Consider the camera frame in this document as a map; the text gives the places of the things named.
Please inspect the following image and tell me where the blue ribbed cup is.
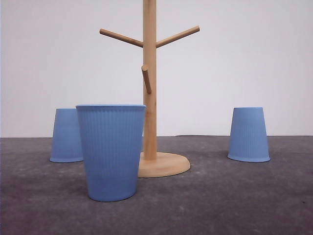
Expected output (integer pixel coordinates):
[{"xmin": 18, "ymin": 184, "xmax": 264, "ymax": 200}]
[
  {"xmin": 76, "ymin": 104, "xmax": 146, "ymax": 202},
  {"xmin": 227, "ymin": 107, "xmax": 270, "ymax": 163},
  {"xmin": 50, "ymin": 108, "xmax": 83, "ymax": 163}
]

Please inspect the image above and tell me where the wooden mug tree stand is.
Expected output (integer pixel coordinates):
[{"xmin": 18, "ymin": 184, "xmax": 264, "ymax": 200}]
[{"xmin": 99, "ymin": 0, "xmax": 200, "ymax": 178}]

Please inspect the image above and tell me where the blue ribbed cup front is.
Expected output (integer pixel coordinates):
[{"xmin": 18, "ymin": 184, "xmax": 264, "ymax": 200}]
[{"xmin": 76, "ymin": 104, "xmax": 146, "ymax": 202}]

